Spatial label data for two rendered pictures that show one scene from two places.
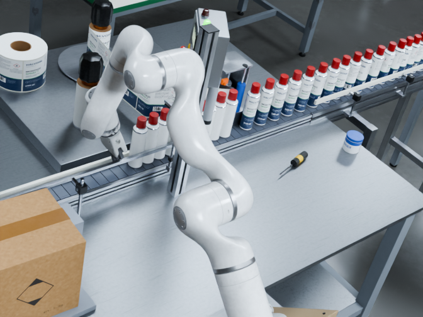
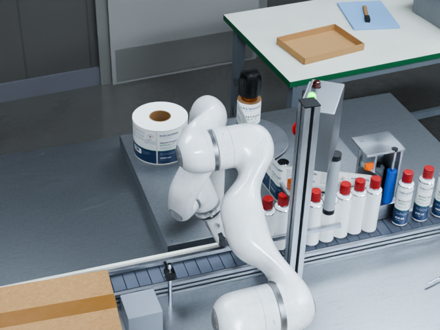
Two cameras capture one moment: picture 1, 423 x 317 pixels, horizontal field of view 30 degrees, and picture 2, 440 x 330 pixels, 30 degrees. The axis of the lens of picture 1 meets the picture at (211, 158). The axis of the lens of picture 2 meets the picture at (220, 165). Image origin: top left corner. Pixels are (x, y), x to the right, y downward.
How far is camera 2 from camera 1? 0.68 m
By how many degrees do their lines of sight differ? 22
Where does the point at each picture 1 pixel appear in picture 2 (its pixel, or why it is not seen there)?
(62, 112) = not seen: hidden behind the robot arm
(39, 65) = (175, 137)
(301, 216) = not seen: outside the picture
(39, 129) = (160, 205)
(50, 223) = (93, 310)
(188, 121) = (239, 208)
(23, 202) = (76, 282)
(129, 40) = (196, 112)
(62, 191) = (157, 275)
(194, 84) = (253, 165)
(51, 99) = not seen: hidden behind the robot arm
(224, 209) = (268, 318)
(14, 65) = (147, 136)
